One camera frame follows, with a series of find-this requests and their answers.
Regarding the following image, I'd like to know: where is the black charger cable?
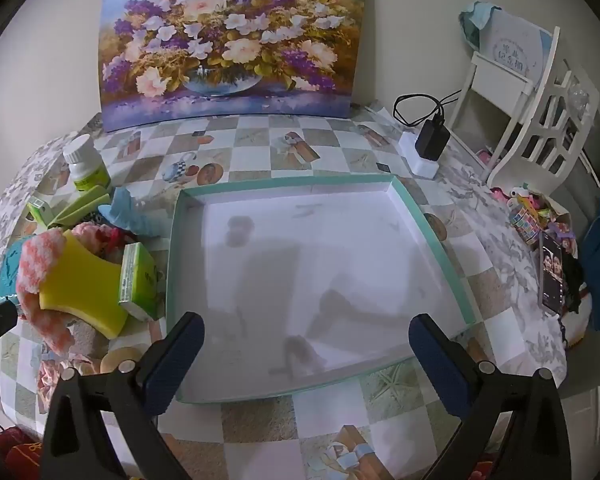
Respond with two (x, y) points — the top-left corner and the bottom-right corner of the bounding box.
(392, 89), (463, 128)

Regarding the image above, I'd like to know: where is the red gold patterned cloth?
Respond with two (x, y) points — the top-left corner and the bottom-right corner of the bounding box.
(0, 425), (46, 480)

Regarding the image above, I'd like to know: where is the lime green cloth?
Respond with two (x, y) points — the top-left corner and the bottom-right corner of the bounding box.
(50, 185), (113, 228)

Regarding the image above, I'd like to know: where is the green tissue packet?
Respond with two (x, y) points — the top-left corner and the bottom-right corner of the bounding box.
(117, 242), (162, 322)

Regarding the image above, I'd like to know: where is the flower painting canvas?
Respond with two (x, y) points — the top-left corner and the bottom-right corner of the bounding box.
(99, 0), (376, 133)

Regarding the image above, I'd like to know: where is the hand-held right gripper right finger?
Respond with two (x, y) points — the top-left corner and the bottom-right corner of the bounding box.
(408, 313), (573, 480)

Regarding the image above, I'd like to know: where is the blue face mask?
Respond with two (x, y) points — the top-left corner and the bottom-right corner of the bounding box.
(100, 187), (168, 238)

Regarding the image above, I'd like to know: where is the black charger adapter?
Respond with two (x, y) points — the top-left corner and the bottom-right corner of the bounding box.
(414, 119), (452, 163)

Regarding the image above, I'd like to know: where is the yellow sponge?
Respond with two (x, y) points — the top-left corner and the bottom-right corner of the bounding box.
(39, 230), (130, 340)

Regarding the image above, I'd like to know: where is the pink white chenille cloth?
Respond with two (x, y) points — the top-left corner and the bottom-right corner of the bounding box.
(16, 227), (76, 356)

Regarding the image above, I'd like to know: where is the small green white packet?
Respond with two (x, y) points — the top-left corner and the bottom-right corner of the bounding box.
(27, 199), (51, 226)

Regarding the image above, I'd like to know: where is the grey leaf print cloth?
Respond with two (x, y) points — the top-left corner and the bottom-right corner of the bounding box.
(0, 130), (581, 401)

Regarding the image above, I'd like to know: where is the colourful puzzle cube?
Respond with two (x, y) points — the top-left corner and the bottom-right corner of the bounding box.
(510, 199), (548, 248)

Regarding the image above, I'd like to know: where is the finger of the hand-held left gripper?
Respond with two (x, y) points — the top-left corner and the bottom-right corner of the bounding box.
(0, 301), (21, 376)

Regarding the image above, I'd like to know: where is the white power strip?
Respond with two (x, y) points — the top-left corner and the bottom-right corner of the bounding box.
(399, 132), (441, 179)

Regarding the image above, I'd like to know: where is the teal cloth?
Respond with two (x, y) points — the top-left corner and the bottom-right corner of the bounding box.
(457, 1), (501, 43)
(0, 237), (36, 306)

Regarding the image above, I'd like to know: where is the white chair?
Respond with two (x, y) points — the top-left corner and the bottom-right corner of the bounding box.
(450, 26), (600, 192)

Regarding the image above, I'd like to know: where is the pile of small colourful toys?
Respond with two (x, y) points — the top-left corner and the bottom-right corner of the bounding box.
(490, 185), (578, 256)

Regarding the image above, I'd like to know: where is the white pill bottle green label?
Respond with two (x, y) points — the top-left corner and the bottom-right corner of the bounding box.
(62, 134), (112, 193)

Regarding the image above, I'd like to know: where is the red white cloth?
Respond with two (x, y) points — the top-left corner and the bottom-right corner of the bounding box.
(70, 222), (131, 266)

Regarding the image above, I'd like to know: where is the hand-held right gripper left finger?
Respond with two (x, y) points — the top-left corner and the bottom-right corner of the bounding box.
(40, 311), (206, 480)

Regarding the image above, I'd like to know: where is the white tray teal rim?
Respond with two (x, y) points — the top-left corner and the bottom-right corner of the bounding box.
(166, 174), (478, 405)

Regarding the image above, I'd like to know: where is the beige round puff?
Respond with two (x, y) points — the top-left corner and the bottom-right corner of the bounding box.
(100, 345), (142, 375)

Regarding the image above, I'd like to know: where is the black lace cloth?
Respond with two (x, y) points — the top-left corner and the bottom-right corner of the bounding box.
(562, 255), (588, 313)

